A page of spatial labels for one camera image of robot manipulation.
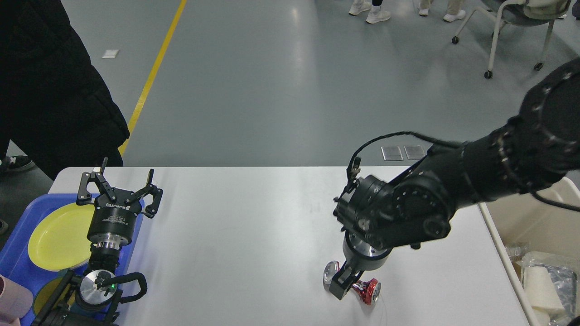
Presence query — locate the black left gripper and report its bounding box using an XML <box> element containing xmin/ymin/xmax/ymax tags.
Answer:
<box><xmin>75</xmin><ymin>157</ymin><xmax>163</xmax><ymax>247</ymax></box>

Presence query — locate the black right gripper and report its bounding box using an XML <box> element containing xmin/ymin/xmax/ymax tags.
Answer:
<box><xmin>329</xmin><ymin>231</ymin><xmax>393</xmax><ymax>300</ymax></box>

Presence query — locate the red snack wrapper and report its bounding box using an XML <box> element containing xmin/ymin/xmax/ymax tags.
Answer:
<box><xmin>323</xmin><ymin>261</ymin><xmax>381</xmax><ymax>306</ymax></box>

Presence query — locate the yellow plastic plate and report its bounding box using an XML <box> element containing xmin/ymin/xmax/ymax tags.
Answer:
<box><xmin>28</xmin><ymin>203</ymin><xmax>95</xmax><ymax>268</ymax></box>

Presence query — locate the pink mug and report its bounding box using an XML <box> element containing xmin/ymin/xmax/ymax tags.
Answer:
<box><xmin>0</xmin><ymin>276</ymin><xmax>34</xmax><ymax>326</ymax></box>

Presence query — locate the white paper cup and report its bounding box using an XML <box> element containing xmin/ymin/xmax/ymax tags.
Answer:
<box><xmin>523</xmin><ymin>266</ymin><xmax>566</xmax><ymax>326</ymax></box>

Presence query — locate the aluminium foil tray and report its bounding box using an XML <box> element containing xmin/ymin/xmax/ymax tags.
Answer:
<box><xmin>520</xmin><ymin>251</ymin><xmax>579</xmax><ymax>326</ymax></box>

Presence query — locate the foil sheet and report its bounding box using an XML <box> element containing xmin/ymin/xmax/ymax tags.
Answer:
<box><xmin>505</xmin><ymin>242</ymin><xmax>530</xmax><ymax>262</ymax></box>

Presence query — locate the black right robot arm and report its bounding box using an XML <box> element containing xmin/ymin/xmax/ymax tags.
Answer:
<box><xmin>323</xmin><ymin>58</ymin><xmax>580</xmax><ymax>305</ymax></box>

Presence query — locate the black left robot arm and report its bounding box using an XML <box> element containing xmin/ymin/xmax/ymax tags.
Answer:
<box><xmin>32</xmin><ymin>159</ymin><xmax>163</xmax><ymax>326</ymax></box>

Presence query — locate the person in black coat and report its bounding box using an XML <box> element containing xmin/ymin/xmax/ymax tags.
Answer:
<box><xmin>0</xmin><ymin>0</ymin><xmax>130</xmax><ymax>179</ymax></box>

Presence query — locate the left floor metal plate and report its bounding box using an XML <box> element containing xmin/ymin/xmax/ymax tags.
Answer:
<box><xmin>381</xmin><ymin>146</ymin><xmax>404</xmax><ymax>161</ymax></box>

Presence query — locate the floor metal plate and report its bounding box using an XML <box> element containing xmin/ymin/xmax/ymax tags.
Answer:
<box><xmin>404</xmin><ymin>145</ymin><xmax>426</xmax><ymax>161</ymax></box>
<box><xmin>381</xmin><ymin>146</ymin><xmax>404</xmax><ymax>161</ymax></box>

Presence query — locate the white floor label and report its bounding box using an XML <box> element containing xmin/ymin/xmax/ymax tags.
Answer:
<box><xmin>102</xmin><ymin>49</ymin><xmax>120</xmax><ymax>58</ymax></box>

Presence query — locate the right floor metal plate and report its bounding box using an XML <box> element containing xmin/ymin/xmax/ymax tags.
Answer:
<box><xmin>404</xmin><ymin>145</ymin><xmax>426</xmax><ymax>161</ymax></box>

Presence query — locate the beige plastic bin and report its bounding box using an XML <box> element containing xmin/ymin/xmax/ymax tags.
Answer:
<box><xmin>480</xmin><ymin>194</ymin><xmax>579</xmax><ymax>326</ymax></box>

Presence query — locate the white rolling chair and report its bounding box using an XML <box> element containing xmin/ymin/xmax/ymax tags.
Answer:
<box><xmin>452</xmin><ymin>0</ymin><xmax>572</xmax><ymax>80</ymax></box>

